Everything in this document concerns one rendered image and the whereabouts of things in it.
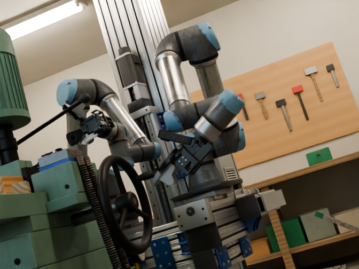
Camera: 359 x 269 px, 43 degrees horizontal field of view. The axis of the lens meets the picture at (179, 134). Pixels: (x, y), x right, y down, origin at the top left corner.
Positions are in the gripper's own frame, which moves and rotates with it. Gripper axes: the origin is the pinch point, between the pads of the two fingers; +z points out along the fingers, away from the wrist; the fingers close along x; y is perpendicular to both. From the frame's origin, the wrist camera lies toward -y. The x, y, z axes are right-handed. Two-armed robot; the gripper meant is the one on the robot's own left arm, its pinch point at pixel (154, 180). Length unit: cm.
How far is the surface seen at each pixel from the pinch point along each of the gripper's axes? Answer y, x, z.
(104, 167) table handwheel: -7.2, -20.2, 1.8
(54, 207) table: -10.1, -22.5, 18.9
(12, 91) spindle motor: -50, -13, 8
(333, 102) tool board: -5, 322, -93
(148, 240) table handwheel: 11.8, -5.8, 12.6
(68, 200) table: -8.3, -22.5, 14.7
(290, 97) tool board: -38, 321, -71
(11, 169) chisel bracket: -32.4, -13.7, 25.2
